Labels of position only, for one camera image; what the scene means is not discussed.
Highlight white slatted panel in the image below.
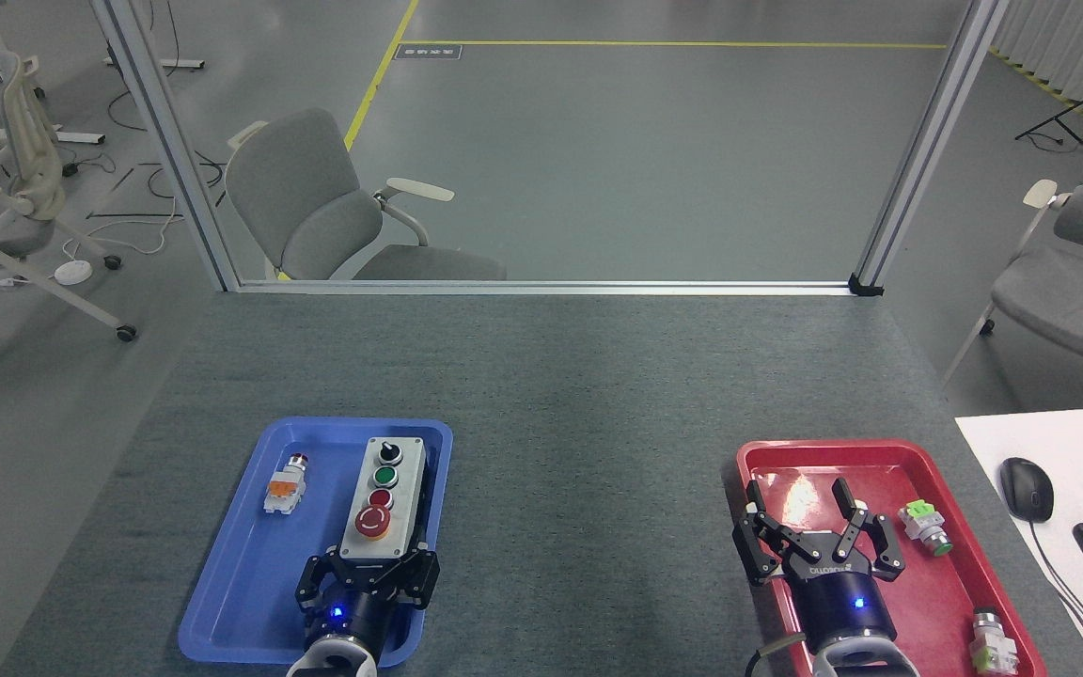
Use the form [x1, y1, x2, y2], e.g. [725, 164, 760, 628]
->
[988, 0, 1083, 128]

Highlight grey chair with white frame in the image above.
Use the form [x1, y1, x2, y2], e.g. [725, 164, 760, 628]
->
[939, 127, 1083, 405]

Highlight green push button switch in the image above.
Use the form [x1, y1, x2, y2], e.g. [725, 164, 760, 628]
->
[898, 499, 954, 558]

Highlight red push button switch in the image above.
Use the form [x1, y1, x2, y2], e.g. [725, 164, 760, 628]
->
[263, 453, 309, 515]

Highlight white desk foot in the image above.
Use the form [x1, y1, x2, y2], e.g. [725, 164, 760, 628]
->
[104, 56, 206, 72]
[0, 126, 106, 146]

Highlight grey control box with buttons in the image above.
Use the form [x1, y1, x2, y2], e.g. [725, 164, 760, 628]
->
[339, 436, 428, 563]

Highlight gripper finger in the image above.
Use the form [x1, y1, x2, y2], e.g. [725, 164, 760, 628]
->
[828, 477, 907, 580]
[732, 480, 823, 586]
[295, 553, 347, 612]
[393, 543, 441, 610]

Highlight blue plastic tray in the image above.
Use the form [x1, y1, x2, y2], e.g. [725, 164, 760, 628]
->
[177, 417, 454, 669]

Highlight black computer mouse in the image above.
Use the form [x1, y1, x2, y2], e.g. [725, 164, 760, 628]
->
[999, 457, 1056, 525]

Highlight white mesh office chair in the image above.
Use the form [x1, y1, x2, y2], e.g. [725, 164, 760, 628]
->
[0, 52, 139, 391]

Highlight silver aluminium post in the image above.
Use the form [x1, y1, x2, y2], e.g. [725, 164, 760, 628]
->
[90, 0, 243, 293]
[854, 0, 1011, 288]

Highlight red plastic tray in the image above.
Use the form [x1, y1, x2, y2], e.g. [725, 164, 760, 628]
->
[735, 439, 1050, 677]

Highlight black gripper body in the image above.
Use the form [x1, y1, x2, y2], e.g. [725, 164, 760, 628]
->
[319, 574, 406, 657]
[784, 562, 902, 657]

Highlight black mouse cable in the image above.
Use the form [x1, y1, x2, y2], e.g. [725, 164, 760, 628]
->
[1030, 522, 1083, 677]

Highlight silver aluminium crossbar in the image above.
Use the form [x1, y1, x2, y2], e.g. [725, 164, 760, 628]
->
[222, 279, 857, 296]

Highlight grey office chair, white armrests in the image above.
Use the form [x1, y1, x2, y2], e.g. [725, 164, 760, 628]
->
[225, 106, 508, 282]

